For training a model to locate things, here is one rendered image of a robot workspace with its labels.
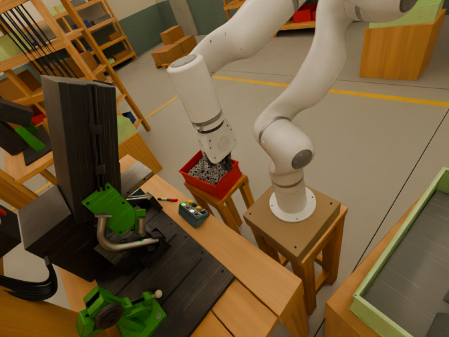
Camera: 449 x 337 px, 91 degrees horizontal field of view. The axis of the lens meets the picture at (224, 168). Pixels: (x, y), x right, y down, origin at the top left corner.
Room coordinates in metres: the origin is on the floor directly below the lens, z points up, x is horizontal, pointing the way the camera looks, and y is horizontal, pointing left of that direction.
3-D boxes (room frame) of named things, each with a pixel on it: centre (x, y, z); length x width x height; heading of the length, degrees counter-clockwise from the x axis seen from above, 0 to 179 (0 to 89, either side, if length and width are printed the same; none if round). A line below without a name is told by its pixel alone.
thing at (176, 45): (7.36, -0.02, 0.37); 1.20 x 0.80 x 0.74; 127
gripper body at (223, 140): (0.51, -0.01, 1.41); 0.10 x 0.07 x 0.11; 120
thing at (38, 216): (0.76, 0.76, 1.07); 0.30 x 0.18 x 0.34; 30
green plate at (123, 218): (0.70, 0.49, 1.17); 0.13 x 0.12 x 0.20; 30
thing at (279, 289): (0.88, 0.34, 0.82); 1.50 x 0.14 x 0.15; 30
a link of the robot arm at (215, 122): (0.51, -0.01, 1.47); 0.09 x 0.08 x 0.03; 120
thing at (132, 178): (0.85, 0.53, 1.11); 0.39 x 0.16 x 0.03; 120
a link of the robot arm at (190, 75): (0.52, -0.01, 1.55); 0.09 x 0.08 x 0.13; 4
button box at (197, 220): (0.72, 0.23, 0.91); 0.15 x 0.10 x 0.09; 30
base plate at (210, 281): (0.74, 0.58, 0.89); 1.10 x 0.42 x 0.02; 30
